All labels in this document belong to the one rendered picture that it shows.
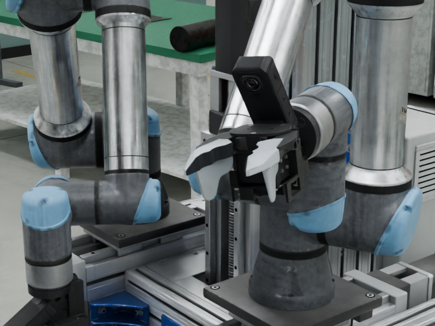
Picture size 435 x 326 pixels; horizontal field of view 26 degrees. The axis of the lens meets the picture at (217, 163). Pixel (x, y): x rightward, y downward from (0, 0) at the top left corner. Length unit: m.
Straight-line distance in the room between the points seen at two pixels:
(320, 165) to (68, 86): 0.71
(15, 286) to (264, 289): 2.66
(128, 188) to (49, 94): 0.33
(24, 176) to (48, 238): 4.09
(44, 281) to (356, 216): 0.50
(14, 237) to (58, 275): 3.19
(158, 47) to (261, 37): 3.17
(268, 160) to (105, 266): 1.00
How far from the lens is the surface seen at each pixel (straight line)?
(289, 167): 1.08
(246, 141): 1.06
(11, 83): 7.77
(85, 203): 1.57
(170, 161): 4.89
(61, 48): 1.74
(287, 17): 1.39
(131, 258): 1.97
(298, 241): 1.56
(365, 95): 1.46
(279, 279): 1.58
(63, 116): 1.86
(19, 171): 5.67
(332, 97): 1.22
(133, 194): 1.57
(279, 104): 1.07
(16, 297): 4.09
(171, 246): 2.02
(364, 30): 1.44
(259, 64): 1.04
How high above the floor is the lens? 1.76
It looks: 18 degrees down
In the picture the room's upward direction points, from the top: straight up
